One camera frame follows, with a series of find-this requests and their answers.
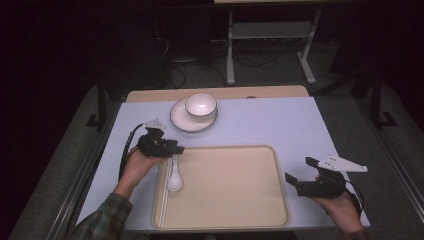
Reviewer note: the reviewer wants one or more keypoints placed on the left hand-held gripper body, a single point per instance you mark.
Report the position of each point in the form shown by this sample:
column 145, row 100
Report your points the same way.
column 151, row 146

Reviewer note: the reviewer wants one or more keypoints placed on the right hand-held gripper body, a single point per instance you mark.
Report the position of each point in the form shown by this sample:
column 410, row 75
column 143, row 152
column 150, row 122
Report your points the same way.
column 321, row 188

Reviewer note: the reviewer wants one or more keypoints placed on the white plate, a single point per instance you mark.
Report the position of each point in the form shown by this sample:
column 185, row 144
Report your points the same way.
column 181, row 120

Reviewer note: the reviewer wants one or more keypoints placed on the white chopstick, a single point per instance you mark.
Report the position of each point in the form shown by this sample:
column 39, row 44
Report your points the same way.
column 163, row 203

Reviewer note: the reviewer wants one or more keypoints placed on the beige tray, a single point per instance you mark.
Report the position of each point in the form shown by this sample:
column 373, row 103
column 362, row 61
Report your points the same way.
column 230, row 190

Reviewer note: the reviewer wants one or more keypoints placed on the person's left hand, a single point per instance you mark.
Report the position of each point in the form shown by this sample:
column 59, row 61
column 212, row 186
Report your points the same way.
column 136, row 170

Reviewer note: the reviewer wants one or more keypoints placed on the person's right hand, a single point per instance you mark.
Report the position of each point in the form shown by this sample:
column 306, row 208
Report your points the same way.
column 343, row 211

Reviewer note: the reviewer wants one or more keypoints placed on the white bowl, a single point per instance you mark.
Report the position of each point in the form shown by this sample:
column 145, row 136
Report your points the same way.
column 201, row 104

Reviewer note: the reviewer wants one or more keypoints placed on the pale blue table mat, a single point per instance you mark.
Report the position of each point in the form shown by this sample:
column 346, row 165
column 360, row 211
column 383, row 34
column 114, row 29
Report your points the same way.
column 266, row 123

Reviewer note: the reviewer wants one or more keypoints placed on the black metal stand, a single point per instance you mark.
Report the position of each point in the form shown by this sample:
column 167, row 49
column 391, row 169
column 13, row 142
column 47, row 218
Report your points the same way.
column 376, row 100
column 101, row 100

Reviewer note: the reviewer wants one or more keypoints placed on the metal rail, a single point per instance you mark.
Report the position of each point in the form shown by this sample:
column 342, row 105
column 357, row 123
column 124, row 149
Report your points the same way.
column 396, row 166
column 71, row 196

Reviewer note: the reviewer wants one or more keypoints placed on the white metal desk frame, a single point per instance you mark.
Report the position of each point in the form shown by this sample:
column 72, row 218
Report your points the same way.
column 271, row 30

